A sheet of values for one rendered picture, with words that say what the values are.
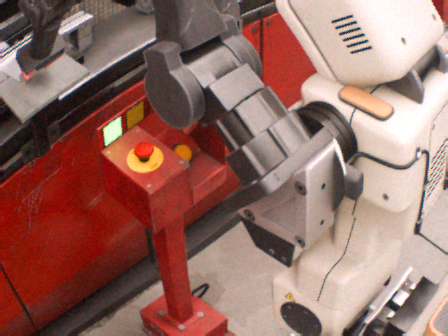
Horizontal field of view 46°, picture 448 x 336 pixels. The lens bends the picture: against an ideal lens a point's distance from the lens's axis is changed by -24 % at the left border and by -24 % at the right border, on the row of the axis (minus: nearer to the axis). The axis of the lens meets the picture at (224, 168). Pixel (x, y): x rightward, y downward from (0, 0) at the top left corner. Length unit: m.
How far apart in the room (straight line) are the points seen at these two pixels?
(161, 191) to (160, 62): 0.60
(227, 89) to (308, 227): 0.16
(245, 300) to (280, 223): 1.30
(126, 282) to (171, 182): 0.79
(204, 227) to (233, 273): 0.18
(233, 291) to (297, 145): 1.38
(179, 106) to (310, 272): 0.40
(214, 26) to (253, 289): 1.42
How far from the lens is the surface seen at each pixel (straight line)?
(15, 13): 1.28
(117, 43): 1.44
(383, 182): 0.70
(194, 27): 0.64
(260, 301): 1.97
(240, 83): 0.65
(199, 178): 1.32
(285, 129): 0.64
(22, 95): 1.15
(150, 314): 1.81
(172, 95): 0.66
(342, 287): 0.94
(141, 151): 1.23
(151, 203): 1.22
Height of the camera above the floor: 1.65
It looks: 45 degrees down
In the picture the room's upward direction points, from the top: straight up
